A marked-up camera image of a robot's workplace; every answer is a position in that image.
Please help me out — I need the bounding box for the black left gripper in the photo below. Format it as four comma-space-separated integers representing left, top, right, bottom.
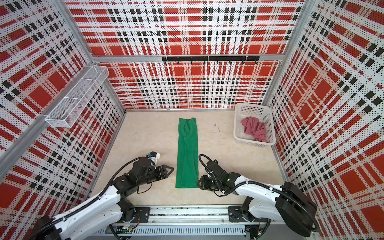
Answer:
138, 164, 175, 186

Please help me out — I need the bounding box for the green tank top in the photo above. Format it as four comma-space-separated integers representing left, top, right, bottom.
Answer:
176, 118, 199, 189

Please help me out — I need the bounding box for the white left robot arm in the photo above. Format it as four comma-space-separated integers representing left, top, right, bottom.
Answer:
28, 156, 174, 240

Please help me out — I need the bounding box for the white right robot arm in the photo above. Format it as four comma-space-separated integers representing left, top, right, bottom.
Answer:
197, 155, 321, 237

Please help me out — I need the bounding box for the maroon crumpled tank top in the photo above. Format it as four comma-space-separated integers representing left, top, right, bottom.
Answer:
241, 117, 268, 143

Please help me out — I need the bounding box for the white perforated plastic basket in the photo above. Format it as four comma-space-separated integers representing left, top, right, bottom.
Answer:
234, 103, 276, 147

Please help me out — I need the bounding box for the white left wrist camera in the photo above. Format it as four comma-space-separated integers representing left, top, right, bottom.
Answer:
147, 152, 160, 164

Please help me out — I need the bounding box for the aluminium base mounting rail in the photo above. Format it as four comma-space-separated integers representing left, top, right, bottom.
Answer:
89, 204, 313, 226

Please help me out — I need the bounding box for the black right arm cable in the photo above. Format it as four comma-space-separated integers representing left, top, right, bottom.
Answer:
197, 153, 321, 233

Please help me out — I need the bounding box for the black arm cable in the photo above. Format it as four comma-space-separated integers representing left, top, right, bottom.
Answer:
197, 153, 321, 233
26, 155, 151, 240

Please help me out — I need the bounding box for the black wall hook rail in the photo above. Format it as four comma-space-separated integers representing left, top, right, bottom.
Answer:
162, 56, 260, 64

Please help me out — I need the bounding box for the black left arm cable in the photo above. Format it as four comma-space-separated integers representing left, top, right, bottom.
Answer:
26, 155, 151, 240

